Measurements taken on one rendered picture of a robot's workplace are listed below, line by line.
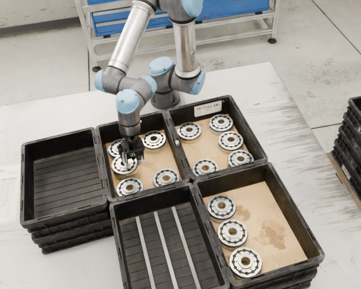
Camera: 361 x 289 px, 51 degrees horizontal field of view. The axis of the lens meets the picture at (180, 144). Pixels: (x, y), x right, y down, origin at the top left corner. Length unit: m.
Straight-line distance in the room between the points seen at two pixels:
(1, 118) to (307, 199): 1.57
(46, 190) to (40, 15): 2.94
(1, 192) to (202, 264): 0.97
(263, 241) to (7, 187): 1.13
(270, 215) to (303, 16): 3.07
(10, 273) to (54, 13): 3.13
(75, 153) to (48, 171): 0.13
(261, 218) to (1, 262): 0.98
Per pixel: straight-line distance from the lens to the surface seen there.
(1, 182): 1.87
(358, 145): 2.27
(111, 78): 1.36
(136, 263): 1.31
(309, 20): 4.14
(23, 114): 2.15
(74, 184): 1.55
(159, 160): 1.54
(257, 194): 1.44
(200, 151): 1.56
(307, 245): 1.30
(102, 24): 3.32
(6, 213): 1.75
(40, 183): 1.61
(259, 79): 2.13
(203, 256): 1.30
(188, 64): 1.63
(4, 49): 4.25
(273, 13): 3.60
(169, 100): 1.84
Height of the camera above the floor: 2.00
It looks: 47 degrees down
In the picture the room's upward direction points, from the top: 5 degrees counter-clockwise
